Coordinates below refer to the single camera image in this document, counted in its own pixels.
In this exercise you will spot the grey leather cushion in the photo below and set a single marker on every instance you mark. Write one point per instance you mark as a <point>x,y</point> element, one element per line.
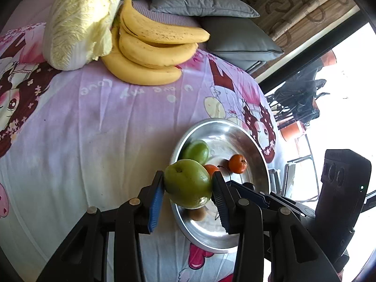
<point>241,39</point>
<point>249,64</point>

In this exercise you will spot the dark tangled outdoor object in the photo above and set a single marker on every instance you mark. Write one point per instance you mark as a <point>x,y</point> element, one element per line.
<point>296,94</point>

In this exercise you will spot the grey fabric cushion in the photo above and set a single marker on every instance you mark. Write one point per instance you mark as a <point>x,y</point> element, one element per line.
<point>205,6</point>

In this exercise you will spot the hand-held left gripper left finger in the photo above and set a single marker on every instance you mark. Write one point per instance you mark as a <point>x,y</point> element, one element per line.
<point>155,205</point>

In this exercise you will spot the small green jujube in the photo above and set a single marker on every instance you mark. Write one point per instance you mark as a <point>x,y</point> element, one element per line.
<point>188,182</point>

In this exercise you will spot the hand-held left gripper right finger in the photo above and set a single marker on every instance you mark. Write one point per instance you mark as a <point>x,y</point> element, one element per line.
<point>220,208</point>

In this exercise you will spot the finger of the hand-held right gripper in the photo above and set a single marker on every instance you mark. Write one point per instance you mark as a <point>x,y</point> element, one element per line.
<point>293,205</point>
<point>249,192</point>

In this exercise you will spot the round metal plate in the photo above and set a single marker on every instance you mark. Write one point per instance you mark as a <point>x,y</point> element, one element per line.
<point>235,138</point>

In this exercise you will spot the terracotta flower pot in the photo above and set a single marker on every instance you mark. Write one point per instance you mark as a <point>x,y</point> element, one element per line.
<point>290,130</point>

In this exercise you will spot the yellow banana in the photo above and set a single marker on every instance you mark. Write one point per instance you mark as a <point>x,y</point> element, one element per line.
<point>164,33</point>
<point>141,73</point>
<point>158,55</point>

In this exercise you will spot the large green jujube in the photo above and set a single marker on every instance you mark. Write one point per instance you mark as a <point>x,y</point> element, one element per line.
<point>197,151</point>

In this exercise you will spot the mandarin orange with stem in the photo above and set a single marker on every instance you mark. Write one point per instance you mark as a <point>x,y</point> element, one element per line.
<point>237,163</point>

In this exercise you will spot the woven bamboo blind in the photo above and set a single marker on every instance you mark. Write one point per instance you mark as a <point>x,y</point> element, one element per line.
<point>293,6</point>

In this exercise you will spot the napa cabbage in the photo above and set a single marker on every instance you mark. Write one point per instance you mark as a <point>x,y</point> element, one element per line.
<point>79,20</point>

